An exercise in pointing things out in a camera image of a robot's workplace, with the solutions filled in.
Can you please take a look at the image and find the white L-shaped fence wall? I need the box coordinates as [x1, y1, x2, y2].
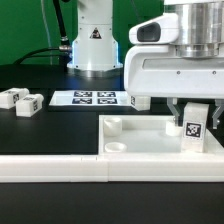
[0, 153, 224, 183]

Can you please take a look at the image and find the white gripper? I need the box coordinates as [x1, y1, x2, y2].
[124, 45, 224, 129]

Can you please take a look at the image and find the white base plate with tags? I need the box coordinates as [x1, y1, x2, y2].
[49, 90, 131, 106]

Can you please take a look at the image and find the white square tabletop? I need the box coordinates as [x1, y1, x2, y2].
[99, 115, 224, 156]

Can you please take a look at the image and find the black cable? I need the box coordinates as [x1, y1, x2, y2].
[13, 0, 73, 66]

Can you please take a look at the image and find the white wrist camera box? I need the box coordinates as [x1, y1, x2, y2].
[129, 13, 179, 45]

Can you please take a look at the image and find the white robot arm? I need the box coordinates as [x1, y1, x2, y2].
[68, 0, 224, 126]

